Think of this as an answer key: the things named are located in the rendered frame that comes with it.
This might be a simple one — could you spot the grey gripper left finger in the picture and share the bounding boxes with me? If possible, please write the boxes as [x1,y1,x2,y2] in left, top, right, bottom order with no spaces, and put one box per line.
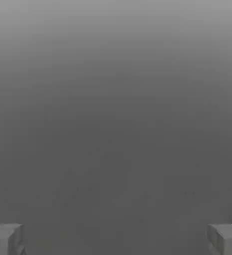
[0,223,26,255]

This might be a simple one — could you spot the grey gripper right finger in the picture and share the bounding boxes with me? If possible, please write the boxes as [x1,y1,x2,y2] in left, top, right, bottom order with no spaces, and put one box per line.
[206,223,232,255]

